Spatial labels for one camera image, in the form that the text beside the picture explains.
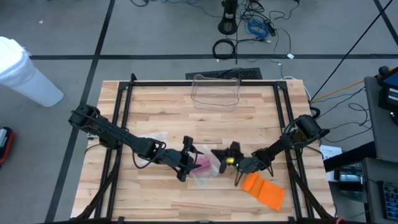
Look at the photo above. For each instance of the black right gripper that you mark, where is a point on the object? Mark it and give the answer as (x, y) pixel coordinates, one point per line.
(253, 165)

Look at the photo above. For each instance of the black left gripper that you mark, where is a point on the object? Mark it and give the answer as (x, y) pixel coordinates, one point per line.
(175, 160)

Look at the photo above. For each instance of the clear plastic bag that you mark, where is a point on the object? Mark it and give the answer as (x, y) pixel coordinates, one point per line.
(214, 161)

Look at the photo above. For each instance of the pink bandage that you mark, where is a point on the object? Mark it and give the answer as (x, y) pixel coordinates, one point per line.
(203, 163)

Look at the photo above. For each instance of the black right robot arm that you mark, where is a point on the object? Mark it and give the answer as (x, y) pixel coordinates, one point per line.
(289, 140)

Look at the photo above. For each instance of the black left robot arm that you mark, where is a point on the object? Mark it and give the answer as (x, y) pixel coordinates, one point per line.
(109, 132)

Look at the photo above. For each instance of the orange bandage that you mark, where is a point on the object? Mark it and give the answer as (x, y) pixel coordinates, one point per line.
(267, 193)

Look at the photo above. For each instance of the clear bag with white label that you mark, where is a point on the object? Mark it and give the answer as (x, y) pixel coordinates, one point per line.
(155, 138)

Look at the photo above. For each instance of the clear plastic container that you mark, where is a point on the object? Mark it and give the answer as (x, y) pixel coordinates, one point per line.
(214, 93)

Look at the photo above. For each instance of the black keyboard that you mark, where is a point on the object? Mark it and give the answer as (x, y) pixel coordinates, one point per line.
(248, 74)

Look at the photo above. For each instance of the white paper sheet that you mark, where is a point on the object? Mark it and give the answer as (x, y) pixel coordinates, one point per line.
(331, 152)

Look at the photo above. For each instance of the small white tag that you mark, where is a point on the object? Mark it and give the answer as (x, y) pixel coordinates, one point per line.
(290, 56)

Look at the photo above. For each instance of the black and silver device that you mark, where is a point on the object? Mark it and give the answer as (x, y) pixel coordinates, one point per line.
(348, 178)

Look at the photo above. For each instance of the dark blue panel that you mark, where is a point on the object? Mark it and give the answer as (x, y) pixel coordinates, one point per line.
(351, 155)

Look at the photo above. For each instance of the black floor stand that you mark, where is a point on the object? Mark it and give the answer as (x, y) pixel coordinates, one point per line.
(228, 26)

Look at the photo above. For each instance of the grey cabinet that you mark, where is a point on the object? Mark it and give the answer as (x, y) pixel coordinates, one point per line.
(374, 124)
(371, 186)

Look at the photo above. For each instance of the black slanted pole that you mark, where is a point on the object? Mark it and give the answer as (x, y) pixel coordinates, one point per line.
(351, 51)

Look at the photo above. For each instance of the black keypad device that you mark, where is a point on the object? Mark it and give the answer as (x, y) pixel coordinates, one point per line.
(390, 199)

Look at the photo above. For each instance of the black device with blue screen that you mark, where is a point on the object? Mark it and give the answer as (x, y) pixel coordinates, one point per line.
(388, 93)

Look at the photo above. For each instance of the white trash bin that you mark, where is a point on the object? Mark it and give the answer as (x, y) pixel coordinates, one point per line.
(25, 77)

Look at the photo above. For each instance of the red and black case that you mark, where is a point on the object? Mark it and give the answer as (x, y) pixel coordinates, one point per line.
(3, 140)

